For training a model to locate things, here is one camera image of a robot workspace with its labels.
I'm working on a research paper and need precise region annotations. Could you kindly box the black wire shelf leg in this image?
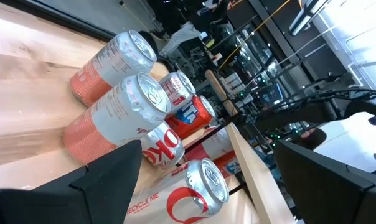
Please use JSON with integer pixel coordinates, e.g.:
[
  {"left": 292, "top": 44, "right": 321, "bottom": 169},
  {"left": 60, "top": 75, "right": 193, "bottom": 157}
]
[{"left": 175, "top": 123, "right": 250, "bottom": 197}]

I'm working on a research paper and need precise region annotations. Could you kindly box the wooden shelf board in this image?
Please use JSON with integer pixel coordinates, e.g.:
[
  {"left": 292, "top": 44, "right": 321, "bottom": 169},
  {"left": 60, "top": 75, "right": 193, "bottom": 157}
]
[{"left": 225, "top": 122, "right": 296, "bottom": 224}]

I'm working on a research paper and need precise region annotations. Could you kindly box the ceiling light fixture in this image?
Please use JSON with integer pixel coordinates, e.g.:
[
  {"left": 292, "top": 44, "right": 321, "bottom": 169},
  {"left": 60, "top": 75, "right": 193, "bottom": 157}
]
[{"left": 288, "top": 0, "right": 324, "bottom": 37}]

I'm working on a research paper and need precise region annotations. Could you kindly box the silver Diet Coke can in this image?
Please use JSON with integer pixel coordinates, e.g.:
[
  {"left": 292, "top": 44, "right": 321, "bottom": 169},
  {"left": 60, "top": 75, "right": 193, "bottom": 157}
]
[
  {"left": 123, "top": 157, "right": 230, "bottom": 224},
  {"left": 140, "top": 121, "right": 186, "bottom": 170},
  {"left": 158, "top": 70, "right": 197, "bottom": 113}
]

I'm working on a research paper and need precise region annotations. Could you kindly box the orange Fanta can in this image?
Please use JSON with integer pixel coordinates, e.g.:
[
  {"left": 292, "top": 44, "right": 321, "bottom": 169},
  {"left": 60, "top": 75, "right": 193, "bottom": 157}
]
[{"left": 164, "top": 95, "right": 217, "bottom": 140}]

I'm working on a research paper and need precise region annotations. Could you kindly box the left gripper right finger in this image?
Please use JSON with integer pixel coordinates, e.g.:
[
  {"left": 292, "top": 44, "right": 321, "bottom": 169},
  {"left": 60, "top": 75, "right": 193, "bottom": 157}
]
[{"left": 273, "top": 139, "right": 376, "bottom": 224}]

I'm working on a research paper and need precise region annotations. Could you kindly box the silver and orange beverage can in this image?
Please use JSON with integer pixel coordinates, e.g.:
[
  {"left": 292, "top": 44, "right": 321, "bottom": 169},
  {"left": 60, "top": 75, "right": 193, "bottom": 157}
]
[
  {"left": 69, "top": 29, "right": 157, "bottom": 108},
  {"left": 62, "top": 72, "right": 172, "bottom": 165}
]

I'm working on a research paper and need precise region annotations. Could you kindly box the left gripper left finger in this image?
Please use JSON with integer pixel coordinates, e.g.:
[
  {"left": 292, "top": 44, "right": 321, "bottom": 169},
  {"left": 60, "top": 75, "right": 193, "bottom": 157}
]
[{"left": 0, "top": 139, "right": 143, "bottom": 224}]

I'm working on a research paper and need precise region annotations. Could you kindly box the red strawberry Fanta can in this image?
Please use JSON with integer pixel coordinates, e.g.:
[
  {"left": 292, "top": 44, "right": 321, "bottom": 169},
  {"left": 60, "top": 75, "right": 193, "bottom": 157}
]
[{"left": 212, "top": 150, "right": 242, "bottom": 179}]

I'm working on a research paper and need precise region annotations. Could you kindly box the black table frame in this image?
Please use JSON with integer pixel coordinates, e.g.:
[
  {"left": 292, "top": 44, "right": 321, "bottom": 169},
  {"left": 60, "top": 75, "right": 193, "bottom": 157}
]
[{"left": 0, "top": 0, "right": 119, "bottom": 43}]

